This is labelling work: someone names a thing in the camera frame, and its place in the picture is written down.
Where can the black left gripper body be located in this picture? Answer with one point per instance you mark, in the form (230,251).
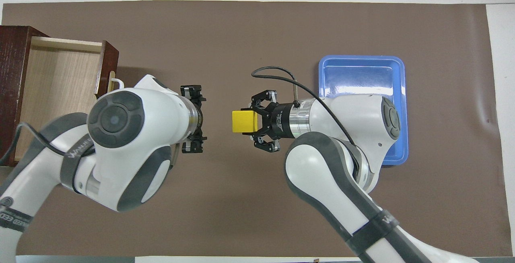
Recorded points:
(198,120)

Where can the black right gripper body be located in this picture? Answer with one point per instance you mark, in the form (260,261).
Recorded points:
(279,121)

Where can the yellow cube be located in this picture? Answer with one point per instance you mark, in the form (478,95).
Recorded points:
(244,121)

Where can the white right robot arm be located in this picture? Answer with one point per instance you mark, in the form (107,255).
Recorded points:
(330,166)

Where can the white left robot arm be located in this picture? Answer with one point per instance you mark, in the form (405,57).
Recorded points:
(132,142)

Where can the brown table mat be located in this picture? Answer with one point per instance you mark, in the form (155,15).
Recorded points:
(225,198)

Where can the blue plastic tray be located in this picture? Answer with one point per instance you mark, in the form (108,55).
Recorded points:
(362,74)

